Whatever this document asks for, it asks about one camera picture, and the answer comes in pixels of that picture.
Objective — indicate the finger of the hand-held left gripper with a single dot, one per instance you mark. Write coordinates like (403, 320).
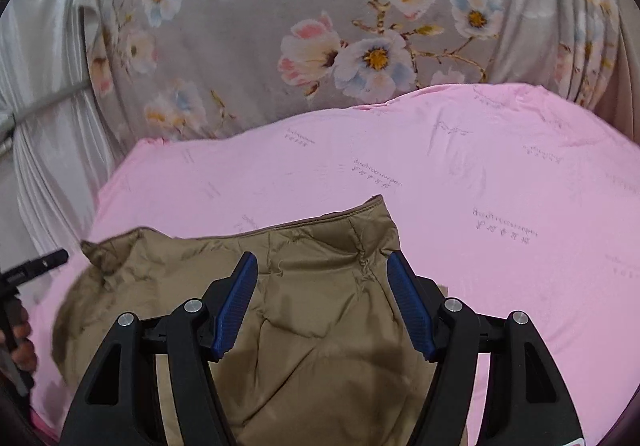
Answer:
(35, 267)

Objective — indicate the pink bed sheet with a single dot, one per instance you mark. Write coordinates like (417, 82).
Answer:
(500, 175)

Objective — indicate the olive quilted jacket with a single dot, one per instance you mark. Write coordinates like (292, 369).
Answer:
(315, 276)

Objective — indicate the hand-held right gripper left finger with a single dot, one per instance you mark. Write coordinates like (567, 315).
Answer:
(235, 306)

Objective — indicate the person's left hand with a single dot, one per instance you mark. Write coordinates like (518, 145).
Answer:
(24, 346)

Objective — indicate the white satin curtain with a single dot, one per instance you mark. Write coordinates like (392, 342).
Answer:
(45, 165)

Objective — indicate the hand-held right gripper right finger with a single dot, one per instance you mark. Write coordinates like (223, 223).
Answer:
(410, 306)

